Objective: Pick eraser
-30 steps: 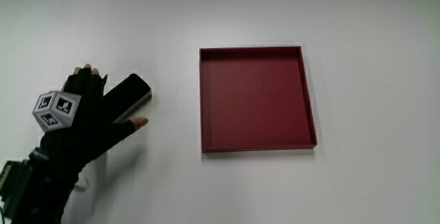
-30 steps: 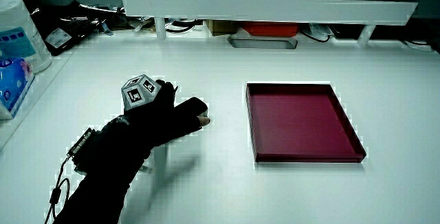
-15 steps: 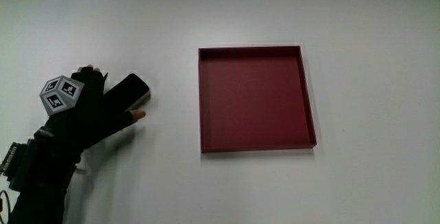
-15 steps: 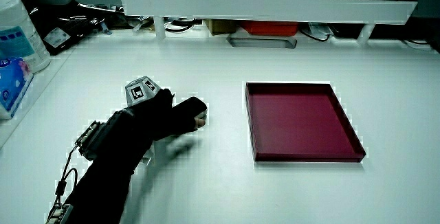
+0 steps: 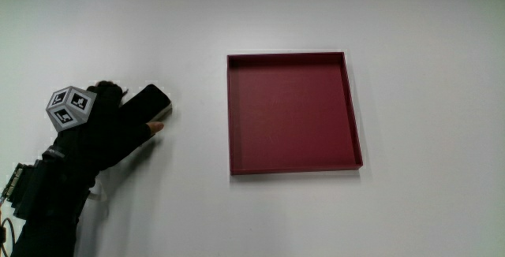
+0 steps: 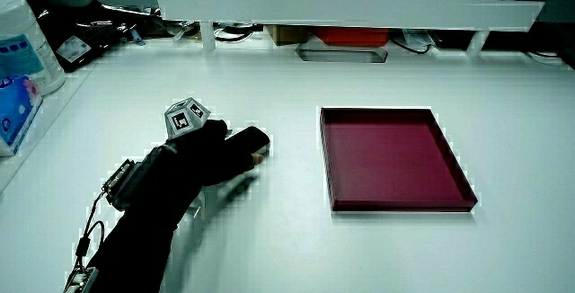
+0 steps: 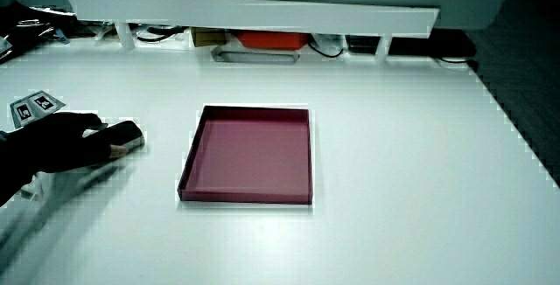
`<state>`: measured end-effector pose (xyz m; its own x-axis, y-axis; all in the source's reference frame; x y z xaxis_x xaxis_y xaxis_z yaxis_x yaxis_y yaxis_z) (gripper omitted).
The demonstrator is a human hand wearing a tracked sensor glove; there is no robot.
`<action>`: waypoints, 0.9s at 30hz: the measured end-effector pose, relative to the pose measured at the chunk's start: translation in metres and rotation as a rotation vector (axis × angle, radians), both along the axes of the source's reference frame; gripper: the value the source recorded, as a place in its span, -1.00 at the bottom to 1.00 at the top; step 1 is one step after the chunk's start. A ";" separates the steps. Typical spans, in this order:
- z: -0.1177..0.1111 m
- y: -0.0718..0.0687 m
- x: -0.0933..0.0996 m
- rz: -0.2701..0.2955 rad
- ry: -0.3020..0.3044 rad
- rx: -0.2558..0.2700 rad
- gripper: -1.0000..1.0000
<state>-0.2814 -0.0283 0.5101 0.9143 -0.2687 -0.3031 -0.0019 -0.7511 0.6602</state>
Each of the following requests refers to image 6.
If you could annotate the dark red square tray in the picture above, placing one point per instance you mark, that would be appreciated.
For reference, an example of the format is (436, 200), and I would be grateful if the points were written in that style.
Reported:
(386, 162)

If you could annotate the white wipes canister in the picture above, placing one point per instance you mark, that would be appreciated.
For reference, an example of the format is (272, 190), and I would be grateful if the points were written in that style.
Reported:
(27, 46)

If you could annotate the black bag with white label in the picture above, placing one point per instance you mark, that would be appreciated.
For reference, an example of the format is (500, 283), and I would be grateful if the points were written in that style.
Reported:
(85, 32)

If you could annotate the white plastic packet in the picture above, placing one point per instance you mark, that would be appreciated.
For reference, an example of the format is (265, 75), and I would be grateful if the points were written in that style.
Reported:
(415, 38)

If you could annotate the person's left hand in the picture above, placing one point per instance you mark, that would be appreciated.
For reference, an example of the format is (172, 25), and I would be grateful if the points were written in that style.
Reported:
(193, 153)

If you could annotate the brown cardboard box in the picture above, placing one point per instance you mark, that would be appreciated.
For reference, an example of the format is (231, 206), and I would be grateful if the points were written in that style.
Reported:
(285, 34)

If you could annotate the person's left forearm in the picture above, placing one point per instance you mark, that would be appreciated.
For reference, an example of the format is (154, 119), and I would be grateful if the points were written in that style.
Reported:
(135, 239)

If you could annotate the orange box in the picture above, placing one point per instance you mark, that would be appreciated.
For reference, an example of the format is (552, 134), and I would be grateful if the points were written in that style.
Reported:
(352, 36)

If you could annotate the blue tissue pack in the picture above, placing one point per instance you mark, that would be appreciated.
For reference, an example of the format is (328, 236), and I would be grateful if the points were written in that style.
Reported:
(15, 109)

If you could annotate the black wrist electronics module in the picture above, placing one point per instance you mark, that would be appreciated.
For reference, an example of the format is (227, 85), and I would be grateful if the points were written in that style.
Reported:
(120, 186)

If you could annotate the white desk shelf riser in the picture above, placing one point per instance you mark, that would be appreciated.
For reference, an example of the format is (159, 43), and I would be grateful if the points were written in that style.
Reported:
(341, 10)

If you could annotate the clear grey flat tray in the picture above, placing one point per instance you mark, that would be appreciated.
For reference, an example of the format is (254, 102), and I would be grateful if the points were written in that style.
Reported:
(341, 55)

